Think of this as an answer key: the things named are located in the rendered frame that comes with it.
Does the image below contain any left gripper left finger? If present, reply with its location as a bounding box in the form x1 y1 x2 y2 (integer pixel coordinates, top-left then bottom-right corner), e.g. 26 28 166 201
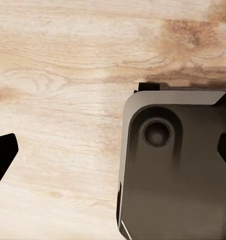
0 133 19 181

